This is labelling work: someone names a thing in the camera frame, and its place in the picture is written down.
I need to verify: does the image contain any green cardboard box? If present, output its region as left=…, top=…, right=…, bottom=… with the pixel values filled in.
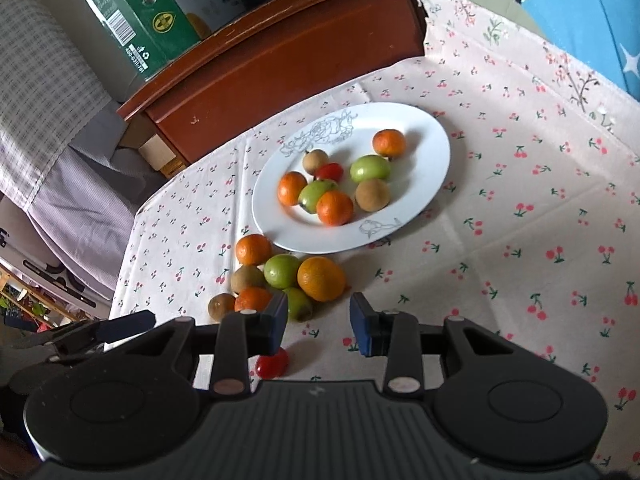
left=81, top=0, right=211, bottom=75

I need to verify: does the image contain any brown cardboard box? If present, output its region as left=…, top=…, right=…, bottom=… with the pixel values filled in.
left=117, top=120, right=187, bottom=178

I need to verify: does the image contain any small orange mandarin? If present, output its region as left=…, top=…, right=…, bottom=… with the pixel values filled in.
left=234, top=287, right=273, bottom=313
left=235, top=234, right=273, bottom=267
left=277, top=171, right=308, bottom=207
left=316, top=190, right=355, bottom=227
left=372, top=129, right=407, bottom=159

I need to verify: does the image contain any white plate with grey print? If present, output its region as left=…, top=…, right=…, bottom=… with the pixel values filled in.
left=251, top=102, right=451, bottom=255

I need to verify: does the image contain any cluttered shelf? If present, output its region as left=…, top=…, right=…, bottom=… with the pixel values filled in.
left=0, top=265, right=96, bottom=333

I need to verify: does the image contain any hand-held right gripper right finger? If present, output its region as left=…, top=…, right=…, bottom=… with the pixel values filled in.
left=350, top=291, right=528, bottom=395

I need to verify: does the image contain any brown wooden headboard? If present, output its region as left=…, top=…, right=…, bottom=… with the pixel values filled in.
left=116, top=0, right=426, bottom=181

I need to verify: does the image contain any large orange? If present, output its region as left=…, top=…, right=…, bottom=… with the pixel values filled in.
left=297, top=256, right=347, bottom=303

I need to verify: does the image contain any white bag with black print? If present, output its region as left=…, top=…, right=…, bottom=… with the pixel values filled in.
left=0, top=195, right=113, bottom=321

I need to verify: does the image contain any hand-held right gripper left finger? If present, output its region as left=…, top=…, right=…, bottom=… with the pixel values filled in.
left=107, top=291, right=290, bottom=397

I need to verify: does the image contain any grey checked cloth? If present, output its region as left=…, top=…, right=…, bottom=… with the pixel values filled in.
left=0, top=0, right=118, bottom=206

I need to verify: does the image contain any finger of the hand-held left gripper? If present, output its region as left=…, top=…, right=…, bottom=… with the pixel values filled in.
left=97, top=310, right=157, bottom=345

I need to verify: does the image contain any lilac cloth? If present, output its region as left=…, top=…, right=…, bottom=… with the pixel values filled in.
left=27, top=105, right=166, bottom=306

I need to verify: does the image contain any red cherry tomato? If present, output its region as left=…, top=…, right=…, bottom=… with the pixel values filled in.
left=314, top=162, right=344, bottom=183
left=255, top=347, right=291, bottom=380

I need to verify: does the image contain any cherry print cloth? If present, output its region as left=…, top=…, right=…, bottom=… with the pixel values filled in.
left=107, top=0, right=640, bottom=471

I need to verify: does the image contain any green jujube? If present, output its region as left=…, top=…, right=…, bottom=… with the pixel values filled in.
left=263, top=254, right=302, bottom=290
left=349, top=155, right=392, bottom=184
left=282, top=287, right=315, bottom=322
left=298, top=180, right=340, bottom=213

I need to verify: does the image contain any blue printed blanket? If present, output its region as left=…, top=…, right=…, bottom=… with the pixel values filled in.
left=460, top=0, right=640, bottom=96

